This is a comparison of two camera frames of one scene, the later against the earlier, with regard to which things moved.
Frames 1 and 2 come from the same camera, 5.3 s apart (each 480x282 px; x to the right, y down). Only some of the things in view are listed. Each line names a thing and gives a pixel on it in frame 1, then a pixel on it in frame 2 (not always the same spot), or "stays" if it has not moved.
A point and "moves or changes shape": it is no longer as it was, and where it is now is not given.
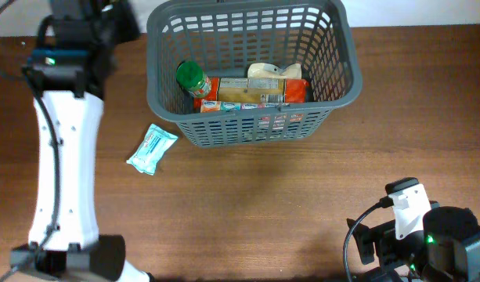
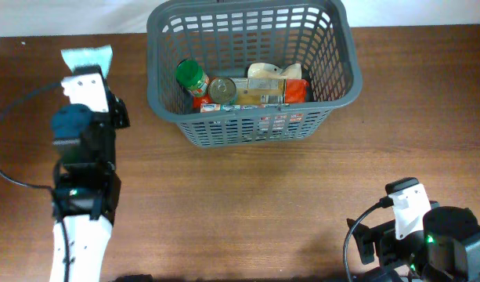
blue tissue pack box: x=214 y=106 stays
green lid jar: x=190 y=77 stays
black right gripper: x=383 y=237 stays
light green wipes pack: x=146 y=157 moves or changes shape
